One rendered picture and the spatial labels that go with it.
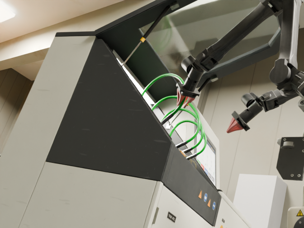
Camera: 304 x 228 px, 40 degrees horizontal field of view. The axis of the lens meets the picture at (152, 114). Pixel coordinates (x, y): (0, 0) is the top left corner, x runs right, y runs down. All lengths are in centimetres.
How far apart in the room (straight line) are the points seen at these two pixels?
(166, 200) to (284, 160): 46
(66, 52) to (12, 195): 76
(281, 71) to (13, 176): 123
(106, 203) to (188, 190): 37
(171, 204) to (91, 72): 74
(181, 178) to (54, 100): 73
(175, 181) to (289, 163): 45
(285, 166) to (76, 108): 96
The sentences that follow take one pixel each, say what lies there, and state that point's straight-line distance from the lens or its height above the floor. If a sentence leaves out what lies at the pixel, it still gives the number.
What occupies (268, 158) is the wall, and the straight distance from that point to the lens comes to 408.
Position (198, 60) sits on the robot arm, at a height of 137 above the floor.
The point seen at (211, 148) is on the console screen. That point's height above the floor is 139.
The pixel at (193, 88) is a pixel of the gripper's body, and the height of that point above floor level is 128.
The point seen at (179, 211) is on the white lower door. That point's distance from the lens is 176.
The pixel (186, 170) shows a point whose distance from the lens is 176.
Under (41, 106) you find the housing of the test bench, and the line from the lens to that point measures 207.
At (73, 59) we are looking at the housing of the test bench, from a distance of 213.
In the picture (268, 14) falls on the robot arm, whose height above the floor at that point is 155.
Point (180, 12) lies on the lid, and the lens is 213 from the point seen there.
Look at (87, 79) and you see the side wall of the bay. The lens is 199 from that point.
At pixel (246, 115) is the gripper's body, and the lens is 205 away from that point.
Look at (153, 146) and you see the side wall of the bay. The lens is 164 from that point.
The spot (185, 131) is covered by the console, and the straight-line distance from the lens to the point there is 245.
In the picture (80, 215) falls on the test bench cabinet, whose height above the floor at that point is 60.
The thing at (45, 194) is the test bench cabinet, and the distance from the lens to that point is 183.
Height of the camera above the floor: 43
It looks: 22 degrees up
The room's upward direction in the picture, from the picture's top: 18 degrees clockwise
